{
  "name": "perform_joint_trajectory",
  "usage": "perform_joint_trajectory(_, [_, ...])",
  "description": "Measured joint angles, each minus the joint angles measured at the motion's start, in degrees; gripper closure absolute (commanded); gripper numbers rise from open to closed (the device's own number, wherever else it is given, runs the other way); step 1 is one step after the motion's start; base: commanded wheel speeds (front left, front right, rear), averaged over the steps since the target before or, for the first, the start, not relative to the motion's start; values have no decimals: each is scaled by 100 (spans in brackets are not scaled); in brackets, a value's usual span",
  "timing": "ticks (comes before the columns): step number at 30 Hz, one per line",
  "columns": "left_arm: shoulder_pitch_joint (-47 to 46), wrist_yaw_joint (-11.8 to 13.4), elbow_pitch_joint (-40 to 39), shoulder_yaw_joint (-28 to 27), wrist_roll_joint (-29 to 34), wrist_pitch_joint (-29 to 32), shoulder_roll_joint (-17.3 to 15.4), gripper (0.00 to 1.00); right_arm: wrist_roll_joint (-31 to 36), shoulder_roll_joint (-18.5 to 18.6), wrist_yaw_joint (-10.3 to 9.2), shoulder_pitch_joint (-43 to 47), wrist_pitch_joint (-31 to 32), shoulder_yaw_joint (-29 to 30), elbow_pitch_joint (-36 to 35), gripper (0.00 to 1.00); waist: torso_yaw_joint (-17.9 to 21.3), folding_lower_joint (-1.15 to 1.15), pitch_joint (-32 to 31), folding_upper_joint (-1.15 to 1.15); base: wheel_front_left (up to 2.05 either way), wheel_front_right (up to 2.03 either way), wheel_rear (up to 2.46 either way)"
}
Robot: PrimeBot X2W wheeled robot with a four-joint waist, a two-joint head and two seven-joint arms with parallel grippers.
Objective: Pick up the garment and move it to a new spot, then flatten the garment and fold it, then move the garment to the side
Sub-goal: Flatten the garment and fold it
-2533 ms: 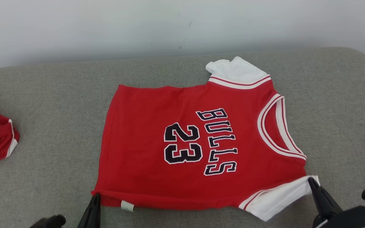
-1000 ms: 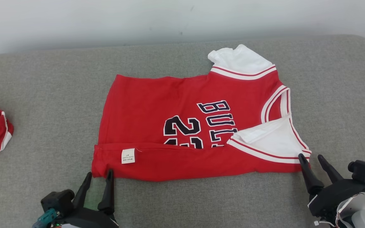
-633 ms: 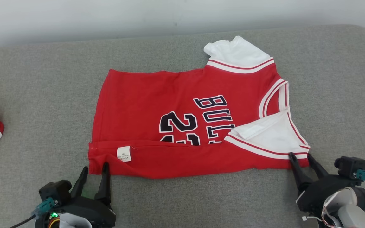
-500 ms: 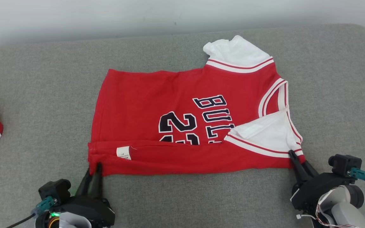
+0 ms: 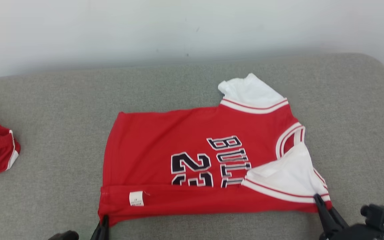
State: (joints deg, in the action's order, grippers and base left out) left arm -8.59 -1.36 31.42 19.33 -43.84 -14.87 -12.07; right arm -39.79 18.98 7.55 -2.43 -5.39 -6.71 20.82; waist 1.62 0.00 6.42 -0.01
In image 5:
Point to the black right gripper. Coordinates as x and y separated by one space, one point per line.
358 233

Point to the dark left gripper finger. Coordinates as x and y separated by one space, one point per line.
102 230

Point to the red Bulls 23 jersey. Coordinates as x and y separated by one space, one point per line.
162 140

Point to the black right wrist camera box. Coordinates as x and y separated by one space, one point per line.
378 215

